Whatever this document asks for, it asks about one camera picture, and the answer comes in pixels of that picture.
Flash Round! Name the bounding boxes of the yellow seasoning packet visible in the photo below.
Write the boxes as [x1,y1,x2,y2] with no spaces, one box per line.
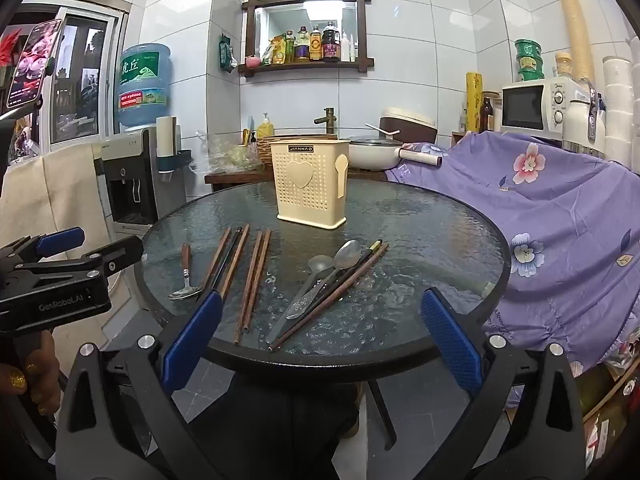
[262,37,287,66]

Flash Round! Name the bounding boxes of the blue water jug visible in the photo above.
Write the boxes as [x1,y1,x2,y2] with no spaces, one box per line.
[116,42,172,131]

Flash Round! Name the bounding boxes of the brown and white rice cooker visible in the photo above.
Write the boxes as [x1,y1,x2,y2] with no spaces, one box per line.
[379,107,439,145]

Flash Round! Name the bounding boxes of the plain black chopstick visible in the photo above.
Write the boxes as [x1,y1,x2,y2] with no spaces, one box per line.
[195,227,243,305]

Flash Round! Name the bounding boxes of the person's left hand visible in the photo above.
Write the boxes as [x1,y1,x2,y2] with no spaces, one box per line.
[0,330,62,417]

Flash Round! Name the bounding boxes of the green hanging packet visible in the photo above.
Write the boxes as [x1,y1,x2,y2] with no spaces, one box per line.
[218,34,237,73]

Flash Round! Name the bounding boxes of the white ladle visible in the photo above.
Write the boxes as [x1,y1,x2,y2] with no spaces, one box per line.
[365,122,402,139]

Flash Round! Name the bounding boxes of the cream plastic utensil holder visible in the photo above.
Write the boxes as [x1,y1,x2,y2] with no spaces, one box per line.
[270,139,350,231]

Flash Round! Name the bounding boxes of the teal wall holder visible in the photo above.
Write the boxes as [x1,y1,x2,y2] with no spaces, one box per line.
[159,149,195,173]

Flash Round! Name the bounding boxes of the plain metal spoon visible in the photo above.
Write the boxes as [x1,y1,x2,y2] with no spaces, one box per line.
[265,254,335,345]

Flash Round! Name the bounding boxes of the stacks of white paper bowls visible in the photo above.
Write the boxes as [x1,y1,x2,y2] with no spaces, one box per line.
[600,55,640,171]

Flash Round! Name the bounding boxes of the yellow wrap roll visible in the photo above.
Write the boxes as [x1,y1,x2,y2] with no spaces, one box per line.
[465,71,484,133]

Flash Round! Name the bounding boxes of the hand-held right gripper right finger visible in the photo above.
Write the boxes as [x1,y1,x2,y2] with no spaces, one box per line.
[420,287,586,480]

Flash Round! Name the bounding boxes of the wooden counter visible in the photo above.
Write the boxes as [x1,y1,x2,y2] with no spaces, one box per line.
[204,162,391,193]

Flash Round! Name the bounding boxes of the water dispenser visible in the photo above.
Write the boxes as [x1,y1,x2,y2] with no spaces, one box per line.
[92,127,187,233]

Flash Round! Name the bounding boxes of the dark soy sauce bottle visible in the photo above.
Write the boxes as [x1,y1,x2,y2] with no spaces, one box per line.
[322,21,342,63]

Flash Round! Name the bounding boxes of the tall stack of tan cups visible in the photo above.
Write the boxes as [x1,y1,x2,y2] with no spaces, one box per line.
[555,0,598,83]

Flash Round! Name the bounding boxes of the white thermos jug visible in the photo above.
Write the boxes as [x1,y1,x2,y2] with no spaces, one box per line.
[562,89,604,156]

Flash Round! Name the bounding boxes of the cardboard box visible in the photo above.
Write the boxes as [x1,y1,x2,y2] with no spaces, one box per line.
[580,355,640,466]

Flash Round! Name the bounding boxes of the purple floral cloth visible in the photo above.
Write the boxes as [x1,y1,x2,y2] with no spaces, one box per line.
[387,130,640,411]

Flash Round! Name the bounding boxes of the metal spoon with patterned handle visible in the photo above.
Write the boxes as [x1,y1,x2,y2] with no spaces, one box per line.
[285,239,363,321]

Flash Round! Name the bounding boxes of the bronze bamboo-shaped faucet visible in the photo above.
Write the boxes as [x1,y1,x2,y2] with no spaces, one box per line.
[314,107,337,136]

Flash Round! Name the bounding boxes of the cream pan with lid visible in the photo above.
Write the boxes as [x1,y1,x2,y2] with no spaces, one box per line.
[347,136,443,171]

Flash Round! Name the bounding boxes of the beige cloth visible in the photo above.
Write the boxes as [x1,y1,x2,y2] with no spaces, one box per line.
[0,145,108,261]

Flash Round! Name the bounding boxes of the woven pattern wash basin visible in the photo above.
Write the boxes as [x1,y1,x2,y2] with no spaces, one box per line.
[256,133,341,167]

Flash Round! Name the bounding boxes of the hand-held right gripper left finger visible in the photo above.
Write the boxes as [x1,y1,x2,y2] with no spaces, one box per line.
[54,290,236,480]

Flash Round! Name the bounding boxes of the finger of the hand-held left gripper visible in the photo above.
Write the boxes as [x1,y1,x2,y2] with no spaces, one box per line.
[70,235,146,283]
[0,226,86,267]

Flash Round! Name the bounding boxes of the white microwave oven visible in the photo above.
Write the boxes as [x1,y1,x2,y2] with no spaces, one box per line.
[501,77,593,136]

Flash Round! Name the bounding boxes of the white framed window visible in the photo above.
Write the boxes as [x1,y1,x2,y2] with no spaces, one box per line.
[20,0,132,148]

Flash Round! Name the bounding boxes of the smartphone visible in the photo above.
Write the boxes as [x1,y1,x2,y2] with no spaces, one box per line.
[5,18,64,111]

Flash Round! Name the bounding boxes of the clear plastic bag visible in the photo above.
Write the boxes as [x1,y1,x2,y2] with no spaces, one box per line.
[206,135,266,173]

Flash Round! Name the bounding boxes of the small spoon with wooden handle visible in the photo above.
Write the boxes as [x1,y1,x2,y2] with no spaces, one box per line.
[168,242,203,302]

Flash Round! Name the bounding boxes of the black chopstick with gold band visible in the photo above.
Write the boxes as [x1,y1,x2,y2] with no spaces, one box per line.
[265,239,384,346]

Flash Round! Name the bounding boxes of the brown wooden chopstick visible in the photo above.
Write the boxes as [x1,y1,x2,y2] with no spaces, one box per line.
[233,230,264,346]
[197,227,233,297]
[218,224,251,306]
[269,243,390,353]
[243,228,272,335]

